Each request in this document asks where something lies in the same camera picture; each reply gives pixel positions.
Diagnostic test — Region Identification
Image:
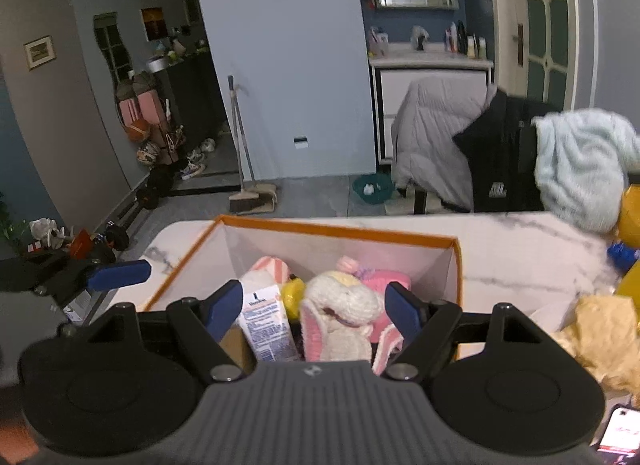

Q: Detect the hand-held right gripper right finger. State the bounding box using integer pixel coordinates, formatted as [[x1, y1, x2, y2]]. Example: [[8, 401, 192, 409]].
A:
[[385, 281, 556, 382]]

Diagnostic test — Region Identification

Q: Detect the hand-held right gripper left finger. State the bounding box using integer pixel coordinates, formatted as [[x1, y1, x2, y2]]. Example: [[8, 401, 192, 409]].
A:
[[75, 280, 244, 383]]

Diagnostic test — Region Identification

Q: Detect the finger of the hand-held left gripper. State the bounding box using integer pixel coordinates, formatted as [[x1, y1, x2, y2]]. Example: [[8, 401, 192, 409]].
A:
[[86, 259, 152, 291]]

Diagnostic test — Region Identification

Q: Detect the pink snap wallet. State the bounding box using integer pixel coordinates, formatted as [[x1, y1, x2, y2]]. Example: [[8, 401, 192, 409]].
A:
[[360, 267, 413, 298]]

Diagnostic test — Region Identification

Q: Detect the white cream tube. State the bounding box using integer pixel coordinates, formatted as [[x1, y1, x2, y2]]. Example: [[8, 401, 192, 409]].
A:
[[239, 284, 303, 362]]

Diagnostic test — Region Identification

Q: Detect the crochet bunny with flowers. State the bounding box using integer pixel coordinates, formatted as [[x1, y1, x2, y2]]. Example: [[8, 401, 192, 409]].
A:
[[300, 256, 403, 376]]

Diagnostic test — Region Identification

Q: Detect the white dog plush striped cushion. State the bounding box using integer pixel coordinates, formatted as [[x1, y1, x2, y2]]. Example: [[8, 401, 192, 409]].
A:
[[250, 256, 296, 291]]

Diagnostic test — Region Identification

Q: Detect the yellow round toy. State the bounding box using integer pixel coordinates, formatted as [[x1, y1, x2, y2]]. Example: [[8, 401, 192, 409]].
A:
[[280, 277, 307, 318]]

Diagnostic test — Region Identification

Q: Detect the orange cardboard box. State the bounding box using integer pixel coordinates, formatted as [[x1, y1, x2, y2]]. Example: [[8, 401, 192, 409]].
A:
[[142, 215, 461, 361]]

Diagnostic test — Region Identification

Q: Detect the printed cardboard box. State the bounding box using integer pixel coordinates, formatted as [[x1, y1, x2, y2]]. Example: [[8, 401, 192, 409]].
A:
[[70, 230, 93, 258]]

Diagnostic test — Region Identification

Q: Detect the broom with dustpan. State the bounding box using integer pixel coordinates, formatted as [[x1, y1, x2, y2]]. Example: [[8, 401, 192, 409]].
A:
[[227, 76, 278, 216]]

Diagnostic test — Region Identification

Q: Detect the teal basin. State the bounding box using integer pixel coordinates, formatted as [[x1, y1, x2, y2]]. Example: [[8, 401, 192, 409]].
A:
[[352, 175, 396, 206]]

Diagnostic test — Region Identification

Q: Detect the grey puffer jacket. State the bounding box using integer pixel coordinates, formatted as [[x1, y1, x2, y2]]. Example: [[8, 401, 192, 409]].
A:
[[391, 78, 493, 211]]

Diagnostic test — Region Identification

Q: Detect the pink bag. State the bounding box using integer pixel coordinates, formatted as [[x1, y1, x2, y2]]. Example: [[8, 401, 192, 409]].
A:
[[116, 70, 173, 166]]

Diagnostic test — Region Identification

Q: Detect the black jacket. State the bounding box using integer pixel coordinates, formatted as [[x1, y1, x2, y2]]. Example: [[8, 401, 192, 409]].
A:
[[452, 88, 563, 213]]

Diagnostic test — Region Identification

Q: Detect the cream cloth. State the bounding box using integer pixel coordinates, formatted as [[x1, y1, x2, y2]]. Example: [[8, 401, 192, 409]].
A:
[[552, 295, 640, 396]]

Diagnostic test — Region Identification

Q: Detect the small framed picture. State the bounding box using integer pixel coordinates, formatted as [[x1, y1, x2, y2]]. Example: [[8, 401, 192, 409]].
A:
[[24, 36, 55, 70]]

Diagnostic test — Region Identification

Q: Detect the blue crumpled packet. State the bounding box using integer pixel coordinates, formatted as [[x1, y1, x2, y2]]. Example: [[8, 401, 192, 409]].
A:
[[607, 240, 638, 271]]

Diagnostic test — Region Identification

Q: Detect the yellow cup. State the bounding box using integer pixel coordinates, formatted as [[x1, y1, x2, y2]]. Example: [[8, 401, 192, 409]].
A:
[[615, 265, 640, 296]]

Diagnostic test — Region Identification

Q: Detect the light blue fleece towel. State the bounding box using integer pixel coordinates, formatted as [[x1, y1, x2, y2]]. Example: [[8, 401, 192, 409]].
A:
[[532, 109, 640, 233]]

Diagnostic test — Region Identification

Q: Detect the white vanity cabinet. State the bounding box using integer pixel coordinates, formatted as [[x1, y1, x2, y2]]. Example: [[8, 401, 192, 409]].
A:
[[369, 42, 496, 163]]

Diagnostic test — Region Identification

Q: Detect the black smartphone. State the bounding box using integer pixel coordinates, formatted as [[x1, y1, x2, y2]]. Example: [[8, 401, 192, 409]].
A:
[[597, 405, 640, 456]]

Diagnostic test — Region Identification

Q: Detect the yellow bowl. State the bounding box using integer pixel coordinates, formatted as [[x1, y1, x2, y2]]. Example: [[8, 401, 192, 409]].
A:
[[617, 185, 640, 246]]

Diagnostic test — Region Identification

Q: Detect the row of toiletry bottles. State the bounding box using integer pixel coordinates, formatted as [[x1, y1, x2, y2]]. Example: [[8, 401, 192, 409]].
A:
[[445, 20, 488, 58]]

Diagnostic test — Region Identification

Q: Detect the door with glass panes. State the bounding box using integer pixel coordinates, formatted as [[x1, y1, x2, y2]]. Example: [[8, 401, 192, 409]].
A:
[[492, 0, 576, 111]]

